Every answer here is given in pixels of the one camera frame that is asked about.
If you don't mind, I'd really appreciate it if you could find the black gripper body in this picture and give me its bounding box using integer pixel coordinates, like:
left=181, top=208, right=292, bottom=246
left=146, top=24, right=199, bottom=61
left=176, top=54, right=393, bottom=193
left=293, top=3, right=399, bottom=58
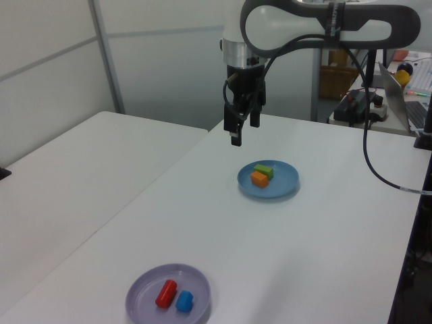
left=226, top=63, right=267, bottom=113

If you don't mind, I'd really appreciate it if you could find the green rectangular block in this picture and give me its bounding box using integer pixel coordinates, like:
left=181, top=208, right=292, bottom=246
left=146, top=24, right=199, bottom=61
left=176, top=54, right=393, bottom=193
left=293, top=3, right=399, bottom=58
left=252, top=163, right=275, bottom=181

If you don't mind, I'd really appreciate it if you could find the orange rectangular block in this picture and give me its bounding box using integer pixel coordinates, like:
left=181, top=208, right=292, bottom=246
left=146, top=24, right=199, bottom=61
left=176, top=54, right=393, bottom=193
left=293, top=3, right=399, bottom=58
left=250, top=171, right=270, bottom=188

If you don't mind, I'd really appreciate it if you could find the red cylinder block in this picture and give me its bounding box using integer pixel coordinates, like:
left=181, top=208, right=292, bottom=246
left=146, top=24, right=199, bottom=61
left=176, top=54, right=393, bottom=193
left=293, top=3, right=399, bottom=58
left=155, top=279, right=178, bottom=309

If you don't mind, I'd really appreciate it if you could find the small blue block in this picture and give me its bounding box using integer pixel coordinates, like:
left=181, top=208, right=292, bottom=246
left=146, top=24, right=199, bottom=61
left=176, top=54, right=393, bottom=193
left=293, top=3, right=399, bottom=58
left=175, top=290, right=194, bottom=313

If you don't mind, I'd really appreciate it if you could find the blue plate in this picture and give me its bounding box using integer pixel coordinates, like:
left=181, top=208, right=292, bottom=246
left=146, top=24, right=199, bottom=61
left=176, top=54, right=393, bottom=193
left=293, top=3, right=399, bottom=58
left=236, top=159, right=300, bottom=200

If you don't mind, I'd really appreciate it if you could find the brown cardboard box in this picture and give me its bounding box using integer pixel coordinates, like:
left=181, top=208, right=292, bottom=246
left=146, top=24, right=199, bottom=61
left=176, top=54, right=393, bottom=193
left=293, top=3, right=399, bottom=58
left=328, top=49, right=354, bottom=66

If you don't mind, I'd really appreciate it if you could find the black power device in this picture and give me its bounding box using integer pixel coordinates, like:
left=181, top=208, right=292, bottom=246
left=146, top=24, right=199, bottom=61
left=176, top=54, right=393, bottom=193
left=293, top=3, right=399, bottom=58
left=338, top=89, right=376, bottom=122

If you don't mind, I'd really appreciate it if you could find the grey emergency stop box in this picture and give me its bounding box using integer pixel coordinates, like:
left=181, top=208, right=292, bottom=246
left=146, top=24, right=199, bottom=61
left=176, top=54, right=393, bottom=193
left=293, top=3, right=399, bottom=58
left=370, top=95, right=388, bottom=122

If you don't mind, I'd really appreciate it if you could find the black monitor stand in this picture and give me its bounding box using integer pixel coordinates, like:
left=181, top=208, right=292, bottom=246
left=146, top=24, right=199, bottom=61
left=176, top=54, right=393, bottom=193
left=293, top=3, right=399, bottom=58
left=366, top=49, right=379, bottom=89

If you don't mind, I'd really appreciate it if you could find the silver laptop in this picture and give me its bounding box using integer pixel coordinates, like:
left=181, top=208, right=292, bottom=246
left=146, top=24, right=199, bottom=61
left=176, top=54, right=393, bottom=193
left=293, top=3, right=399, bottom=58
left=377, top=61, right=432, bottom=134

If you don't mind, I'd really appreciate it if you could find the yellow ball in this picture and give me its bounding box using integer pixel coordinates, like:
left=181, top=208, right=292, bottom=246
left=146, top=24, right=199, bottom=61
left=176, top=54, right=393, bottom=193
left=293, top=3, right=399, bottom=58
left=396, top=70, right=411, bottom=90

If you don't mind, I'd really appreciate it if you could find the white keyboard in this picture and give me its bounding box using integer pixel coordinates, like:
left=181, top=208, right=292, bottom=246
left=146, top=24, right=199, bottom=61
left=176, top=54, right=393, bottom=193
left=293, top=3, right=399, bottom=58
left=409, top=61, right=432, bottom=95

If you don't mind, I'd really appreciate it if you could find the purple plate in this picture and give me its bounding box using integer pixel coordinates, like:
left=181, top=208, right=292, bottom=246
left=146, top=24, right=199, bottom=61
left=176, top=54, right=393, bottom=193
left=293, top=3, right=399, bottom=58
left=125, top=263, right=212, bottom=324

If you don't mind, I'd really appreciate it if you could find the grey partition post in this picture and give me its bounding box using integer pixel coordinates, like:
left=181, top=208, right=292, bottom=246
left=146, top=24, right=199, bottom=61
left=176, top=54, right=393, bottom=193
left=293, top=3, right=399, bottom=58
left=310, top=47, right=322, bottom=122

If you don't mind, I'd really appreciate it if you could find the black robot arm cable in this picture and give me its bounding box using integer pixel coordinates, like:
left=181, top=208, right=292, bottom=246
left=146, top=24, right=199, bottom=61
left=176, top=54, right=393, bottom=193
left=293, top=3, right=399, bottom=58
left=222, top=33, right=432, bottom=196

